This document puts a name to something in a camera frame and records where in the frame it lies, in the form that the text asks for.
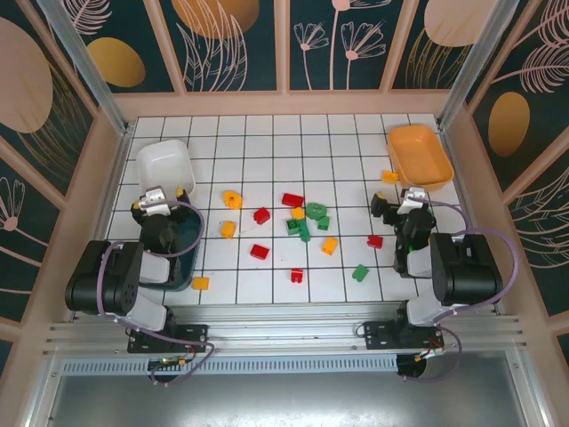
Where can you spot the long red lego brick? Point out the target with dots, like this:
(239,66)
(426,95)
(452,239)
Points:
(292,199)

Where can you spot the aluminium corner post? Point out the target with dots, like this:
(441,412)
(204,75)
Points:
(89,66)
(469,66)

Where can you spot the green round lego piece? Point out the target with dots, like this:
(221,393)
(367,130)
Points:
(311,213)

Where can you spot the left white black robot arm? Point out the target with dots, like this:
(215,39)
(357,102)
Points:
(93,276)

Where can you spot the white plastic bin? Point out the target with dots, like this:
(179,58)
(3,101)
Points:
(162,166)

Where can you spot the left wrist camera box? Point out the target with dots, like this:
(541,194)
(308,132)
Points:
(153,198)

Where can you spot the teal plastic bin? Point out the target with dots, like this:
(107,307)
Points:
(186,236)

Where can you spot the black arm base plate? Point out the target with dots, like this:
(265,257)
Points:
(378,333)
(191,333)

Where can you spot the yellow round lego piece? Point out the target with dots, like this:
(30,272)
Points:
(230,201)

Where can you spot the small yellow lego brick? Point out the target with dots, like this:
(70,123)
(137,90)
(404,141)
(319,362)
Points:
(297,213)

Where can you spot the grey metal sheet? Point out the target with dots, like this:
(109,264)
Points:
(284,400)

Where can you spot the orange plastic bin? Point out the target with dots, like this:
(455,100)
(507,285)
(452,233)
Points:
(418,155)

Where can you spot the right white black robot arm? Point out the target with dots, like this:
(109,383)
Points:
(467,267)

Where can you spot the aluminium mounting rail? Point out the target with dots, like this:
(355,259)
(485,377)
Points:
(284,327)

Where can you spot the dark green lego brick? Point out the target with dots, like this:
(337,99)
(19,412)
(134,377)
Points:
(293,226)

